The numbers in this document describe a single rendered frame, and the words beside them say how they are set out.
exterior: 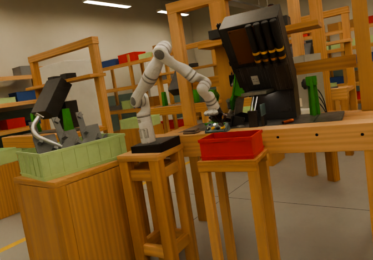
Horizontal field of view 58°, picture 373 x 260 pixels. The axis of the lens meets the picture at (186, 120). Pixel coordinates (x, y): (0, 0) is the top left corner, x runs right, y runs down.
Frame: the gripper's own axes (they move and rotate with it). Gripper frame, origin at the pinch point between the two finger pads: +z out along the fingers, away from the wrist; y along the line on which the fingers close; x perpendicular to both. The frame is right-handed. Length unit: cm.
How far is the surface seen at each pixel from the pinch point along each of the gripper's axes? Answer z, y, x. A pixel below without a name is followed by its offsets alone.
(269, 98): 14.6, -22.3, -38.2
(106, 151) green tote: -7, 77, 25
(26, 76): 99, 601, -325
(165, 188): 11, 31, 43
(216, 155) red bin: -6.4, -7.0, 32.5
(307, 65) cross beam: 17, -46, -73
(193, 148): 12.0, 22.7, 8.6
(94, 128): -9, 101, 2
